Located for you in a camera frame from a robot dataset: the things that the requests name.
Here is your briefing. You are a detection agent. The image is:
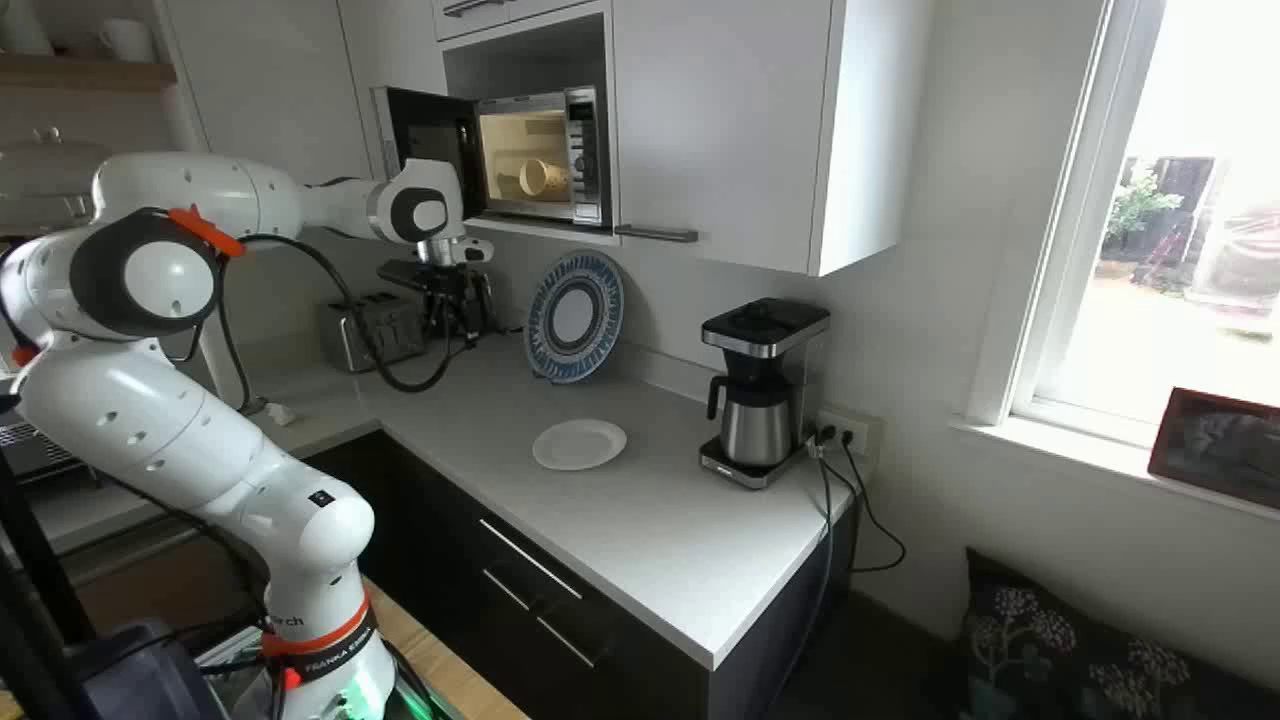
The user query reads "black stand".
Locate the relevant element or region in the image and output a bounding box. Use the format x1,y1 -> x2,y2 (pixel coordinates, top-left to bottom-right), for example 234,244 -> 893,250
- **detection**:
0,452 -> 233,720

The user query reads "clear glass dome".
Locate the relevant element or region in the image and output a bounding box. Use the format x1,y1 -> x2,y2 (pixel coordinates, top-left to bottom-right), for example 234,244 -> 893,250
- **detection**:
0,122 -> 113,239

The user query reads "dark base cabinet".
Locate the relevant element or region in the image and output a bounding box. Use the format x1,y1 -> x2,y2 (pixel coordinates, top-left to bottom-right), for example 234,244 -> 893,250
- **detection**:
303,427 -> 854,720

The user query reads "blue patterned decorative plate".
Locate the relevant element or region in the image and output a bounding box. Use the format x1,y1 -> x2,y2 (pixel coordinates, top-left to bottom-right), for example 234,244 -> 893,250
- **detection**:
520,250 -> 630,392

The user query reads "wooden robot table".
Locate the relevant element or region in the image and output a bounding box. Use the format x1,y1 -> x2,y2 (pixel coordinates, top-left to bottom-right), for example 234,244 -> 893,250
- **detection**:
355,576 -> 531,720

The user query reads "black power cable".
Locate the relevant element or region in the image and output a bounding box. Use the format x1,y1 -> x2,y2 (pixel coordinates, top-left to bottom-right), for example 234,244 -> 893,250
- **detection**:
830,427 -> 910,579
775,427 -> 840,683

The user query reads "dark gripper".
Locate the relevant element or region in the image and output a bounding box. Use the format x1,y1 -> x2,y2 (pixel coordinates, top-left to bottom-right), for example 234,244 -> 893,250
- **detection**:
411,236 -> 501,343

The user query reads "white flat plate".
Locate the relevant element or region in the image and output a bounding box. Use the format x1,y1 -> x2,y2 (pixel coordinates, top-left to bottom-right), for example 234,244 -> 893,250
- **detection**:
527,417 -> 630,475

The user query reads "tan paper cup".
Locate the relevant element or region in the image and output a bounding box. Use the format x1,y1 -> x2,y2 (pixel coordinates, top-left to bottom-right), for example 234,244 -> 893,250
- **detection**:
517,156 -> 573,199

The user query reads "black steel coffee maker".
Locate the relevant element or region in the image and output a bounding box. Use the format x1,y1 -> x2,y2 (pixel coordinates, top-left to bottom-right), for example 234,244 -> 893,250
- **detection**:
696,297 -> 834,492

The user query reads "white wall cabinet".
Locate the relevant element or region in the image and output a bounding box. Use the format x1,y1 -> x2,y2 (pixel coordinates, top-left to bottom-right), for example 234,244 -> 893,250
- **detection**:
336,0 -> 935,280

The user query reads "long silver drawer handle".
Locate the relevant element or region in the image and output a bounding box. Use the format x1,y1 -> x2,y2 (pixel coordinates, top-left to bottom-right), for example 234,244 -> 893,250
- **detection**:
476,517 -> 589,605

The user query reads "short silver drawer handle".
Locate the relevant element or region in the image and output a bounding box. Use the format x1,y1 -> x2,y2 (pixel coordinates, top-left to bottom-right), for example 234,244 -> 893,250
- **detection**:
479,567 -> 534,617
531,611 -> 599,672

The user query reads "white wall outlet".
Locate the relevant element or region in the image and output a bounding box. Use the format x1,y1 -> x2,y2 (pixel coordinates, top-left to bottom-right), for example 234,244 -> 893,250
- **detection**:
802,407 -> 883,466

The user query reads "silver toaster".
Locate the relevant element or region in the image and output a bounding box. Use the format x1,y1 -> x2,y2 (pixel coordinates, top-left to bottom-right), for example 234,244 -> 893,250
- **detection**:
314,287 -> 433,381

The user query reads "steel microwave oven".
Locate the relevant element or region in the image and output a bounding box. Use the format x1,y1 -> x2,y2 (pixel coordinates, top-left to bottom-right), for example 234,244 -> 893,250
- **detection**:
476,82 -> 617,236

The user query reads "wooden wall shelf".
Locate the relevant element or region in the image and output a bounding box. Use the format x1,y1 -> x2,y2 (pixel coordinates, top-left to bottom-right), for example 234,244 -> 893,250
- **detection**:
0,52 -> 180,97

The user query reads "white window frame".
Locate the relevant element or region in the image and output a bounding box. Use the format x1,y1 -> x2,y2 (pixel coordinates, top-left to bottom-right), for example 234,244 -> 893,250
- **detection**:
962,0 -> 1280,452

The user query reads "dark floral cushion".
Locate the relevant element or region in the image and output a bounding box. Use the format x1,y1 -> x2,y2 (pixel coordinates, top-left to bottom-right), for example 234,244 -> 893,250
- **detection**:
953,542 -> 1280,720

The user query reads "white mug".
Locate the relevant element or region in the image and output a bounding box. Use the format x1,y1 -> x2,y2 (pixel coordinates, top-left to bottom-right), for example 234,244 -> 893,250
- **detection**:
90,10 -> 160,67

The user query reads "dark picture frame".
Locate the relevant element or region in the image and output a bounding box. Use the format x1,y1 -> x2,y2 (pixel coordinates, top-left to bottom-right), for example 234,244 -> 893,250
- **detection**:
1144,383 -> 1280,517

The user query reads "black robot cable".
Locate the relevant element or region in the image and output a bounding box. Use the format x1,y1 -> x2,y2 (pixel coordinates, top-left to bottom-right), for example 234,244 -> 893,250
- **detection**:
234,233 -> 473,401

